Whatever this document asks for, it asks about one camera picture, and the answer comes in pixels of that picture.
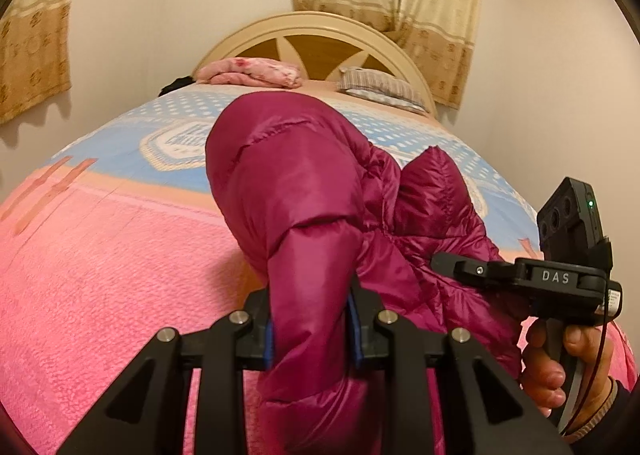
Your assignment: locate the striped pillow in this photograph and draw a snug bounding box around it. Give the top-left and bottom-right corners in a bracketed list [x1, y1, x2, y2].
[336, 66, 432, 115]

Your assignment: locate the person's right hand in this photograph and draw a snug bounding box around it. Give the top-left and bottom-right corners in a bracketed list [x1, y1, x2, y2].
[521, 319, 613, 433]

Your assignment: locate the black object beside bed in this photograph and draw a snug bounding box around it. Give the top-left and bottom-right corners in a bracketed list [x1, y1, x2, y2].
[158, 76, 195, 97]

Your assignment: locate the blue pink bed blanket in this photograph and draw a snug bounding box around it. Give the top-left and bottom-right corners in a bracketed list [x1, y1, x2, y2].
[0, 79, 639, 455]

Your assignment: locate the pink floral folded quilt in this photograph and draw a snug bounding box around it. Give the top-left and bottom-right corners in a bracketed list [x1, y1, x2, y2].
[194, 58, 303, 89]

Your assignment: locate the dark sleeve with beige cuff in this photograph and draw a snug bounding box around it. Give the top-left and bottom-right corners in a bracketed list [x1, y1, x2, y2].
[565, 369, 639, 454]

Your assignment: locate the magenta puffer jacket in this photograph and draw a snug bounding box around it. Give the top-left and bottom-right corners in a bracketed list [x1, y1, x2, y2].
[205, 91, 526, 454]

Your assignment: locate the black cable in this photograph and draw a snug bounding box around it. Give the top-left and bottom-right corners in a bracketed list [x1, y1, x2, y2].
[556, 234, 615, 436]

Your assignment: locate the black tracking camera box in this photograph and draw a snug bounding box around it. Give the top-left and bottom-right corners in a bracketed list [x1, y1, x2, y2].
[537, 177, 613, 275]

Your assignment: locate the beige side curtain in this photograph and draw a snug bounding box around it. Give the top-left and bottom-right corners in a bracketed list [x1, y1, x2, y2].
[1, 0, 72, 124]

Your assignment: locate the cream wooden headboard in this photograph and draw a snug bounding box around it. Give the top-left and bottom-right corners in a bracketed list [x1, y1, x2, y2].
[198, 11, 437, 117]

